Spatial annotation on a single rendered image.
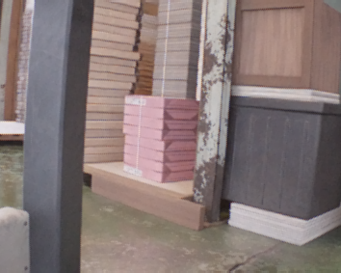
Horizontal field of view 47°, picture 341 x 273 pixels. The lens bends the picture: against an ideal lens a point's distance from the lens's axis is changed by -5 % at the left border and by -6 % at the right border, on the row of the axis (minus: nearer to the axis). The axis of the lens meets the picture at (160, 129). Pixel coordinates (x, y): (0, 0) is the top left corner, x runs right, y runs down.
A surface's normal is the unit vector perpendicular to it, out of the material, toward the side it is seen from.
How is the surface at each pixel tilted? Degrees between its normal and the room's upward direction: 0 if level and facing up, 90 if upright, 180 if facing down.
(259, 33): 90
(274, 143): 90
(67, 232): 90
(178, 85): 90
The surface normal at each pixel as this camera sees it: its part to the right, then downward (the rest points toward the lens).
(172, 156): 0.67, 0.11
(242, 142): -0.72, 0.00
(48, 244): -0.35, 0.05
